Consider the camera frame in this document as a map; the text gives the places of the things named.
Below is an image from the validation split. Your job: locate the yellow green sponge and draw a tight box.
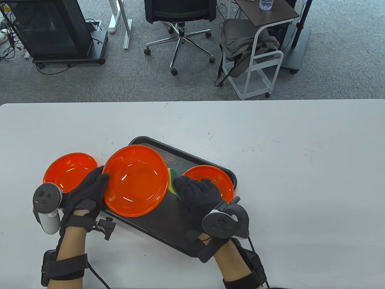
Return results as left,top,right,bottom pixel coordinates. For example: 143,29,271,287
167,168,183,200

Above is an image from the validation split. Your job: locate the black left wrist strap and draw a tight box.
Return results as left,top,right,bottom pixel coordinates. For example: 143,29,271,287
60,211,101,233

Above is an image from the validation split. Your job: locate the tangle of black cables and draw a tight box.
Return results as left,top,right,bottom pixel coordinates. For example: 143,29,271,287
0,6,20,61

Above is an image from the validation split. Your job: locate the black pole grey base stand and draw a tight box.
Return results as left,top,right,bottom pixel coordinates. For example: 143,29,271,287
280,0,312,74

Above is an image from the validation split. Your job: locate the black office chair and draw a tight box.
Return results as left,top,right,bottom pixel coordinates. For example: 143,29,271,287
143,0,217,76

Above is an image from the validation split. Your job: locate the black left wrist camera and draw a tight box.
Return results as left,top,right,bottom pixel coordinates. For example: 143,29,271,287
96,217,116,240

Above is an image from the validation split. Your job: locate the black plastic tray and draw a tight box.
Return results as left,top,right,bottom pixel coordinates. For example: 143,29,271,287
104,136,238,258

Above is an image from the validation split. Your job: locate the person's right hand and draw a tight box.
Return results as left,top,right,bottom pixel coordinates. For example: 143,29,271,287
174,176,223,221

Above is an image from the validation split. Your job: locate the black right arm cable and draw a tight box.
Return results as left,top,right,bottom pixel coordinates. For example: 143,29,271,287
246,236,271,289

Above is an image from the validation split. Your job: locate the large orange plastic plate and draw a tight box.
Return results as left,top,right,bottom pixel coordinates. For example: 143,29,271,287
102,144,169,218

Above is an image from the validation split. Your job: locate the black right forearm band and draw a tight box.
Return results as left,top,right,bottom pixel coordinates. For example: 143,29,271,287
223,248,268,289

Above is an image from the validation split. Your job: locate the grey right wrist mount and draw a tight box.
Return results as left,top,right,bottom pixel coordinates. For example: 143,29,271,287
186,228,233,263

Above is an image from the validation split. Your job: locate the white side table brown top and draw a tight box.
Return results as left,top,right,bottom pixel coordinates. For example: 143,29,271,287
221,0,301,101

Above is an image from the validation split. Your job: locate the white desk leg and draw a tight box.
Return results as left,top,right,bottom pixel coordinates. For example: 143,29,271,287
108,0,133,50

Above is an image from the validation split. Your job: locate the dark grey controller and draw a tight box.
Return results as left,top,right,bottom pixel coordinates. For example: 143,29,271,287
202,205,250,241

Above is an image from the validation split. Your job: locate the white grey controller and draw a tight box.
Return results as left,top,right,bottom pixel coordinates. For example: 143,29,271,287
32,183,63,235

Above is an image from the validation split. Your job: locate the black left forearm band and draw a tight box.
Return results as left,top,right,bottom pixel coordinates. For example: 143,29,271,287
41,250,89,286

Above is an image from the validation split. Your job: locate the black cabinet on wheels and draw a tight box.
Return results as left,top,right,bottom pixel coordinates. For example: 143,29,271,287
0,0,109,67

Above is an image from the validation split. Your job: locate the person's right forearm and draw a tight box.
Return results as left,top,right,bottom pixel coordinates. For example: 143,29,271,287
211,238,266,289

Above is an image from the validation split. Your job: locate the person's left hand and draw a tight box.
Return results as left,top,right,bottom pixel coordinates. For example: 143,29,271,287
61,166,110,225

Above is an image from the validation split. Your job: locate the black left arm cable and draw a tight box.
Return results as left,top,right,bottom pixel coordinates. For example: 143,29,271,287
87,261,112,289

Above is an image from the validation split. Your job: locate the grey brown jacket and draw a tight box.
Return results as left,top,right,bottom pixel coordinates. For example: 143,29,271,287
214,19,280,88

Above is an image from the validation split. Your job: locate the person's left forearm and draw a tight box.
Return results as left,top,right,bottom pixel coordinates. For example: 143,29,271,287
45,210,89,286

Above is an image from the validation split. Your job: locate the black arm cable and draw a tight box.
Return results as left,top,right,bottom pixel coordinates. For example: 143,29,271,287
87,261,112,289
246,236,271,289

